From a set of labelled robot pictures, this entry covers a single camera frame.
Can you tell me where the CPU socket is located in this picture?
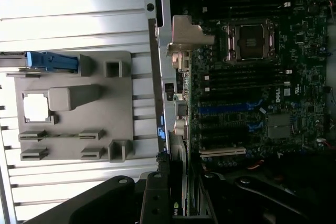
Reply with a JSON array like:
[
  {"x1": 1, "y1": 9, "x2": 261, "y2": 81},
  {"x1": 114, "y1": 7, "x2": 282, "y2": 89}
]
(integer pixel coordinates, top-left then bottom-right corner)
[{"x1": 220, "y1": 18, "x2": 279, "y2": 64}]

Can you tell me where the silver CPU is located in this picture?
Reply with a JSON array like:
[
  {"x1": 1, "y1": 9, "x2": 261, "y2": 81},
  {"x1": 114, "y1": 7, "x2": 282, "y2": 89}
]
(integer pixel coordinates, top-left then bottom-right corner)
[{"x1": 23, "y1": 94, "x2": 50, "y2": 122}]

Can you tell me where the blue disk carrier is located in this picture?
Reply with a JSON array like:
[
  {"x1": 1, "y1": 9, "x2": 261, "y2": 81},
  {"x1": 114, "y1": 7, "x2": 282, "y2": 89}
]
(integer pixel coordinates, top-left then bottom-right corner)
[{"x1": 25, "y1": 51, "x2": 79, "y2": 74}]

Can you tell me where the grey chipset heat sink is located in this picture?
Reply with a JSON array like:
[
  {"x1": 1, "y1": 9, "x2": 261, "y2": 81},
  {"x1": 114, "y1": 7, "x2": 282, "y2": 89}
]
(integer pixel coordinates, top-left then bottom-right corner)
[{"x1": 267, "y1": 115, "x2": 292, "y2": 140}]

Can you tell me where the green RAM stick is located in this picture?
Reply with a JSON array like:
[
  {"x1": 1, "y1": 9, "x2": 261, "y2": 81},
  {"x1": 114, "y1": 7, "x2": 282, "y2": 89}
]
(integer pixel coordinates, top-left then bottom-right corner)
[{"x1": 19, "y1": 134, "x2": 100, "y2": 140}]

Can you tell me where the grey plastic parts rack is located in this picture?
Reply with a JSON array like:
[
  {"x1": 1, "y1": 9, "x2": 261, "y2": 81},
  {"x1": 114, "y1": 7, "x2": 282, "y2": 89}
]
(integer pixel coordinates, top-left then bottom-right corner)
[{"x1": 6, "y1": 50, "x2": 136, "y2": 163}]

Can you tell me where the open black PC case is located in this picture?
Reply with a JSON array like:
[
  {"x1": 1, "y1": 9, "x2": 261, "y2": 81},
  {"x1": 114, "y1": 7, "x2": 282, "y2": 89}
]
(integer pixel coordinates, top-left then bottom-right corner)
[{"x1": 139, "y1": 0, "x2": 336, "y2": 177}]

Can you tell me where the white expansion slot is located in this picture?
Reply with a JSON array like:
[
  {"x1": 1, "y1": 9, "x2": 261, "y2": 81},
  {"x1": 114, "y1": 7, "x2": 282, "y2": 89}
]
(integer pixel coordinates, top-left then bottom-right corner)
[{"x1": 198, "y1": 146, "x2": 247, "y2": 158}]

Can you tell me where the green motherboard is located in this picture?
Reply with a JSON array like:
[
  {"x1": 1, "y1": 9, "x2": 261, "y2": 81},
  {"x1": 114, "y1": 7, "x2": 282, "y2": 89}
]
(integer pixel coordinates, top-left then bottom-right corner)
[{"x1": 181, "y1": 0, "x2": 332, "y2": 176}]

